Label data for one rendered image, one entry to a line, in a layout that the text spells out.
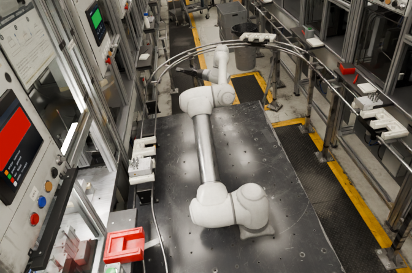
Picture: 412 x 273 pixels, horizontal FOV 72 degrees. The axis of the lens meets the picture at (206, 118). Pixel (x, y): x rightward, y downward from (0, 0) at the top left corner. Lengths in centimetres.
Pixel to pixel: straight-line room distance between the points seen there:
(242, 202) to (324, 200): 131
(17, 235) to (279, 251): 113
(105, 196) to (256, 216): 79
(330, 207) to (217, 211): 135
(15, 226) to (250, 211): 95
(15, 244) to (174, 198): 106
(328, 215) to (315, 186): 29
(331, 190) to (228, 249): 137
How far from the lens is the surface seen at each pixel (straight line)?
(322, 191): 268
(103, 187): 170
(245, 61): 430
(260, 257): 156
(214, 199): 144
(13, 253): 93
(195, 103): 155
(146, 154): 185
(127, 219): 150
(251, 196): 140
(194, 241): 162
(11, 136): 90
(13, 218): 92
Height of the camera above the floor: 207
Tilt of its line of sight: 37 degrees down
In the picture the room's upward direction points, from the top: 9 degrees counter-clockwise
